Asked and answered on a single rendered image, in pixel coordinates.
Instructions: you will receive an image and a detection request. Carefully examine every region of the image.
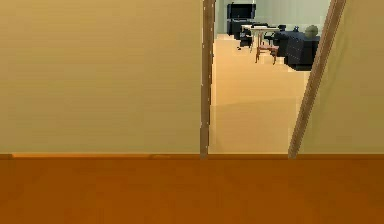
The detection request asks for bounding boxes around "black office chair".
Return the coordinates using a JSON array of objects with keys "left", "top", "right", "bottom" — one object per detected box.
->
[{"left": 237, "top": 27, "right": 254, "bottom": 50}]

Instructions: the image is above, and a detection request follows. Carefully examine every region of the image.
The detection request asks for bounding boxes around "black chest of drawers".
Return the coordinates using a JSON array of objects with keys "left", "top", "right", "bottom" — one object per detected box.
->
[{"left": 273, "top": 30, "right": 321, "bottom": 72}]

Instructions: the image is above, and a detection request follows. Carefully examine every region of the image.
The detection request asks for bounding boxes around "black television stand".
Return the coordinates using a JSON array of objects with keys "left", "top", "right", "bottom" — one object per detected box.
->
[{"left": 226, "top": 18, "right": 255, "bottom": 40}]

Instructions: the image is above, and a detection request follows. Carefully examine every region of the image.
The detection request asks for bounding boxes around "white table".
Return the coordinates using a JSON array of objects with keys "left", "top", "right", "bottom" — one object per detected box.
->
[{"left": 241, "top": 24, "right": 280, "bottom": 53}]

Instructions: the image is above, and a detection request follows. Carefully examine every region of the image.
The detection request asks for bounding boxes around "green round house plant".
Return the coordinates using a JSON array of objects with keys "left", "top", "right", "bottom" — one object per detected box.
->
[{"left": 304, "top": 24, "right": 319, "bottom": 40}]

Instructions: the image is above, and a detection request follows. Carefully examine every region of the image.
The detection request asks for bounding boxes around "black television set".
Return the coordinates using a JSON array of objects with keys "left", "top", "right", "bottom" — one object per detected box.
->
[{"left": 226, "top": 2, "right": 257, "bottom": 21}]

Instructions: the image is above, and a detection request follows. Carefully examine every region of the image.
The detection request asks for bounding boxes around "brown wooden chair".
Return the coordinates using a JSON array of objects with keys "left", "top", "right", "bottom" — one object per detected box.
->
[{"left": 254, "top": 32, "right": 280, "bottom": 65}]

